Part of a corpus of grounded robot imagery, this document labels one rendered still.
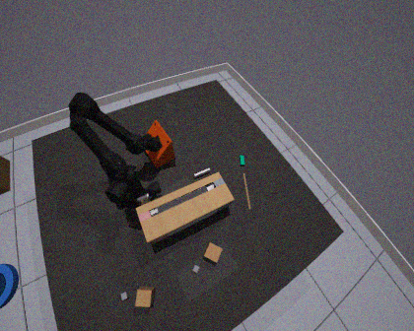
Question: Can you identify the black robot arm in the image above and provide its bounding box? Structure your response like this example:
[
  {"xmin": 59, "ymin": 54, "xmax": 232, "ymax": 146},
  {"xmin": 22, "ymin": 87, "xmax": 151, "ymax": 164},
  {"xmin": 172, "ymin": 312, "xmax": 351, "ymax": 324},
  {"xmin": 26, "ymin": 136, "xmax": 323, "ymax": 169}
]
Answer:
[{"xmin": 69, "ymin": 93, "xmax": 162, "ymax": 204}]

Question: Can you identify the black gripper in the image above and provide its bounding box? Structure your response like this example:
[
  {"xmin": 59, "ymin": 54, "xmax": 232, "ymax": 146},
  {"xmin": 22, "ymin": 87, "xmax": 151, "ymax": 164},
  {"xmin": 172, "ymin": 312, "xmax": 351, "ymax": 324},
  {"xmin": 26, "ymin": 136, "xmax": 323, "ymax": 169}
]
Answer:
[{"xmin": 116, "ymin": 181, "xmax": 161, "ymax": 210}]

